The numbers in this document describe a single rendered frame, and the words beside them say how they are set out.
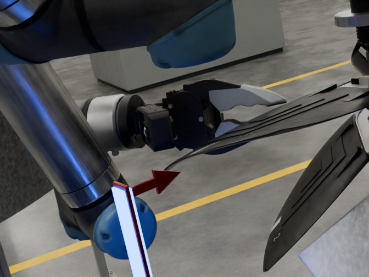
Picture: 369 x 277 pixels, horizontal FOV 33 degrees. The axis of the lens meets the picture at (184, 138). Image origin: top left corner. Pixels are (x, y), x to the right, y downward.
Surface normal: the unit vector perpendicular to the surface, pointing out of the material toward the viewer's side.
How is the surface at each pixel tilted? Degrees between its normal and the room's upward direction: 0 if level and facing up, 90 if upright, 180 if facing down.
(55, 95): 82
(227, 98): 83
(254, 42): 90
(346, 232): 55
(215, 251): 0
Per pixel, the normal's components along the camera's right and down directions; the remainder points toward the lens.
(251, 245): -0.19, -0.94
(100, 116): -0.36, -0.23
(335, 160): -0.88, -0.42
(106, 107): -0.34, -0.51
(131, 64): 0.39, 0.19
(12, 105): -0.21, 0.54
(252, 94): -0.32, 0.22
